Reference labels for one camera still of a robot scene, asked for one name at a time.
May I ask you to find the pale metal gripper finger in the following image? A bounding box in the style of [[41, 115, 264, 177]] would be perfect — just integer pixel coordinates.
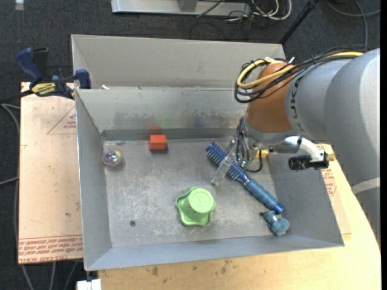
[[210, 156, 233, 187]]

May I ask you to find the blue hairbrush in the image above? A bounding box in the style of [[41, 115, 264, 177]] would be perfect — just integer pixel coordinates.
[[206, 141, 286, 215]]

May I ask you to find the green plastic cup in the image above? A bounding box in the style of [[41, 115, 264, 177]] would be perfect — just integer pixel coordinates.
[[175, 187, 216, 227]]

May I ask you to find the orange-red small block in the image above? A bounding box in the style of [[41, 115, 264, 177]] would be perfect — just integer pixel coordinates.
[[148, 134, 168, 151]]

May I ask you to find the grey metal bin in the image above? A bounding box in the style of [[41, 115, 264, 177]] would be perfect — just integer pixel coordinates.
[[71, 34, 345, 272]]

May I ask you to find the blue toy animal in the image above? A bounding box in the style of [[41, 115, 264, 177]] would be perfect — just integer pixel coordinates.
[[261, 210, 291, 237]]

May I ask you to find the clear multicoloured ball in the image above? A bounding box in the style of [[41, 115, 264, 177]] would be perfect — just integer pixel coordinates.
[[101, 149, 123, 167]]

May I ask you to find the brown cardboard board, red print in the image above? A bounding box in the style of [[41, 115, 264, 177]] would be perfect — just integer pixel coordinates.
[[18, 82, 353, 266]]

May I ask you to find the black cylinder on white bracket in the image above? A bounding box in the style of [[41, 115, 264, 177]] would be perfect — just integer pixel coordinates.
[[279, 135, 335, 172]]

